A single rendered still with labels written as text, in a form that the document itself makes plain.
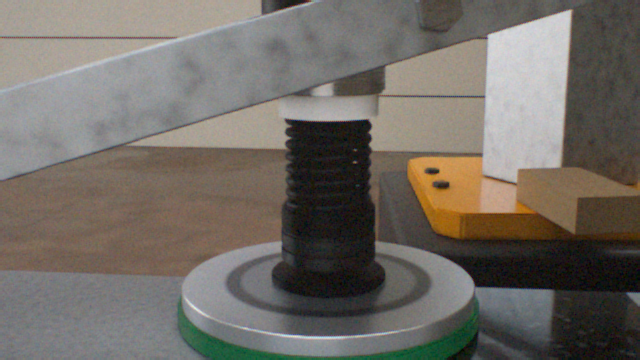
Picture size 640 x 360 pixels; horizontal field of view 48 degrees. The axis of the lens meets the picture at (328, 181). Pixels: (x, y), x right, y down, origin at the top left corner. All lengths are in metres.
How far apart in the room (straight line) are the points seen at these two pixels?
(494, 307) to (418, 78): 5.86
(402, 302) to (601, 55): 0.80
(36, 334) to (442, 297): 0.28
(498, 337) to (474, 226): 0.55
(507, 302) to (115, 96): 0.33
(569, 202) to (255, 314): 0.59
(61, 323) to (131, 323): 0.05
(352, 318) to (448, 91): 5.97
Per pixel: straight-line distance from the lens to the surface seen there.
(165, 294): 0.60
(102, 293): 0.61
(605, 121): 1.25
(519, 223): 1.07
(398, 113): 6.42
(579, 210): 0.97
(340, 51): 0.45
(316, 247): 0.49
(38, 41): 7.29
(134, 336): 0.52
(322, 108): 0.47
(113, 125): 0.44
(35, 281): 0.66
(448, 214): 1.07
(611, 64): 1.25
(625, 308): 0.60
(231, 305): 0.49
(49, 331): 0.55
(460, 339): 0.49
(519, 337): 0.52
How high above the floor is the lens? 1.03
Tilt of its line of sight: 12 degrees down
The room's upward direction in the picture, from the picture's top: straight up
